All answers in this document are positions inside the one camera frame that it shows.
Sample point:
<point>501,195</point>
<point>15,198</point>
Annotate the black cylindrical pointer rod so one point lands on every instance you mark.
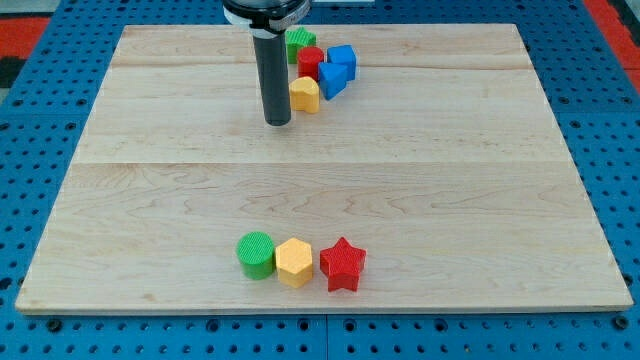
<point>272,66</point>

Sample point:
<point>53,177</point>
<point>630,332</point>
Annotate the yellow heart block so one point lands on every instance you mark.
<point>304,95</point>

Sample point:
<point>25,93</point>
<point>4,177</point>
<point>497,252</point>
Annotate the light wooden board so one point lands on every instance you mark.
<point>442,159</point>

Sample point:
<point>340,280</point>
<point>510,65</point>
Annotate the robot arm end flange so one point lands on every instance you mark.
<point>265,16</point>

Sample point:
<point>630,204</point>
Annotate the green cylinder block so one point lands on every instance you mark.
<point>255,253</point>

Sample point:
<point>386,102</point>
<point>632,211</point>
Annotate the blue triangle block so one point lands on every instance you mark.
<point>332,79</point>

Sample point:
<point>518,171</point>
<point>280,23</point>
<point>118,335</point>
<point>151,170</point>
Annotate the green star block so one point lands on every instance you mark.
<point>297,39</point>

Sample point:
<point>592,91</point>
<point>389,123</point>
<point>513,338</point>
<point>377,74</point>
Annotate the blue cube block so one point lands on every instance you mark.
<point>344,55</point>

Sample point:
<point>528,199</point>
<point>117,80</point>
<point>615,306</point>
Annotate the yellow hexagon block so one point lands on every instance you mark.
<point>294,262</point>

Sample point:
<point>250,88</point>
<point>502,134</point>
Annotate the red star block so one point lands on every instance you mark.
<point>342,264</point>

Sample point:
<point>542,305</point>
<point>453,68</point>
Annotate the red cylinder block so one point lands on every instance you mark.
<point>308,60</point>

